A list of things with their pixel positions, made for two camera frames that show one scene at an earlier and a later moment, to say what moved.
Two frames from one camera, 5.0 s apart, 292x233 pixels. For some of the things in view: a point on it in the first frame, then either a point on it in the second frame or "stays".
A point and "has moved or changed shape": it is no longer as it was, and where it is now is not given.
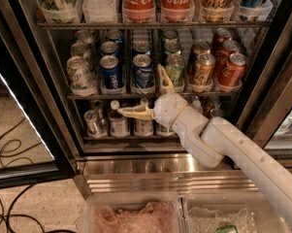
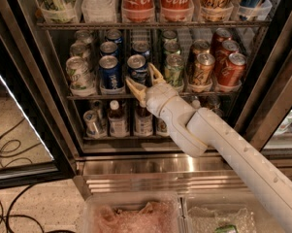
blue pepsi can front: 142,71 has moved or changed shape
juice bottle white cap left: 117,122 stays
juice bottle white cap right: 144,127 stays
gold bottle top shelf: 216,1 stays
